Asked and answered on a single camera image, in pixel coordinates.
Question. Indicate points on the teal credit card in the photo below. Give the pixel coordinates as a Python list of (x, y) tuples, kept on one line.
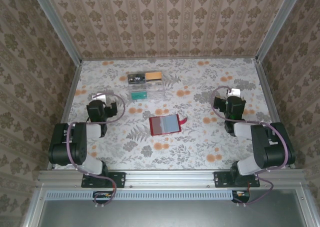
[(138, 95)]

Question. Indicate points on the gold credit card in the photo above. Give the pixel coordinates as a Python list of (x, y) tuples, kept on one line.
[(153, 76)]

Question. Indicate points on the aluminium frame post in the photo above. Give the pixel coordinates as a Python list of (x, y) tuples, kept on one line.
[(275, 24), (58, 27)]

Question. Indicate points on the small connector board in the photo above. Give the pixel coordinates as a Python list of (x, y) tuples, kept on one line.
[(241, 194), (102, 195)]

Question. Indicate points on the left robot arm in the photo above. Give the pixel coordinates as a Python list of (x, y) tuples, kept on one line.
[(95, 130)]

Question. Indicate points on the grey metal panel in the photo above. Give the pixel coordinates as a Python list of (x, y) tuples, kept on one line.
[(175, 214)]

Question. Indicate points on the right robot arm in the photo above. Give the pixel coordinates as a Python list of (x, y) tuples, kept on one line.
[(243, 130)]

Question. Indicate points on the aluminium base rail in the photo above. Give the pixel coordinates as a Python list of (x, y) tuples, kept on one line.
[(170, 178)]

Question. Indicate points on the black credit card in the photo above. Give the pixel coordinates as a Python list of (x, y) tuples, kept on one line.
[(136, 79)]

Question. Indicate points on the red leather card holder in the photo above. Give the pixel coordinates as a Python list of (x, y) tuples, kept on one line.
[(165, 125)]

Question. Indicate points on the clear acrylic card organizer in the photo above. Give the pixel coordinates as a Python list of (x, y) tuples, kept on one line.
[(155, 93)]

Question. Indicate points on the aluminium table side rail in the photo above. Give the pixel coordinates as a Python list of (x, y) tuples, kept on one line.
[(273, 112), (68, 99)]

